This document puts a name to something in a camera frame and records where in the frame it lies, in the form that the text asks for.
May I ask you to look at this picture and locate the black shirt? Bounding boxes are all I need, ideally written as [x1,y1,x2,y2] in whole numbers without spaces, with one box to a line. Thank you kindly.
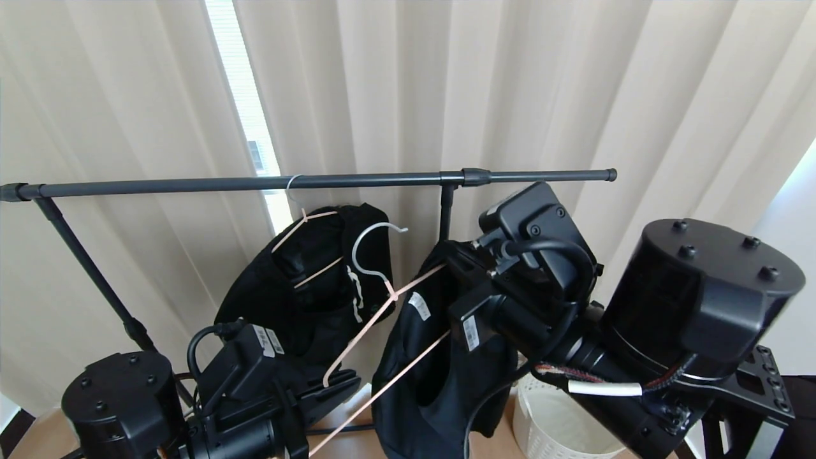
[371,241,520,459]

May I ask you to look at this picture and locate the white laundry basket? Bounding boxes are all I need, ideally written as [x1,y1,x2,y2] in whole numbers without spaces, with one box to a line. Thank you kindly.
[512,373,629,459]

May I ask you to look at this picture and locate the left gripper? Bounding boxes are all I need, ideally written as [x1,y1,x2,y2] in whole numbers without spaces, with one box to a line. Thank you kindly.
[185,382,311,459]

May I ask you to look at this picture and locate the window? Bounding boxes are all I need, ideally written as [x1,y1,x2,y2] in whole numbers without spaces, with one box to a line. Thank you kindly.
[204,0,294,235]

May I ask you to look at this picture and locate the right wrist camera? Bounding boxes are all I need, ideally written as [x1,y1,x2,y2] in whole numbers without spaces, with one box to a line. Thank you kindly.
[470,182,601,300]

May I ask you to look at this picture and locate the black shorts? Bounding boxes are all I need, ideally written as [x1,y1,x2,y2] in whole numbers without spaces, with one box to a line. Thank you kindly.
[214,203,397,384]

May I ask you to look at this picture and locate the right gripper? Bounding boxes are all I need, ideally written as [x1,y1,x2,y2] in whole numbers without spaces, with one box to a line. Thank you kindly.
[446,279,614,384]

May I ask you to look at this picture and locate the black clothes rack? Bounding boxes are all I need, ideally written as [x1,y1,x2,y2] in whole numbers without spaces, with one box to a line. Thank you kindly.
[0,168,618,435]

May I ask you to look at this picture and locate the pink clothes hanger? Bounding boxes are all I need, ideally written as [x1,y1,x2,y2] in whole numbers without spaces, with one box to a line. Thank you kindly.
[308,221,448,458]
[271,174,346,289]

